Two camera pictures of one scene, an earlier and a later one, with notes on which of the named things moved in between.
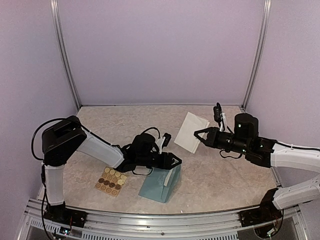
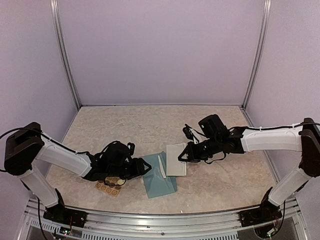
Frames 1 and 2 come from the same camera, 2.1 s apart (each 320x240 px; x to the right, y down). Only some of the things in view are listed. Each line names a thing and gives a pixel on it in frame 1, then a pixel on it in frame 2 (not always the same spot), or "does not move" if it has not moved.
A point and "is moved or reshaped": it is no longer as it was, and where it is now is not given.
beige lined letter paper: x=168 y=177 is moved or reshaped
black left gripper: x=167 y=160 to x=138 y=169
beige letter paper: x=186 y=137 to x=174 y=167
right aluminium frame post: x=262 y=52 does not move
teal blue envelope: x=153 y=186 is moved or reshaped
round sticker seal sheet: x=111 y=181 does not move
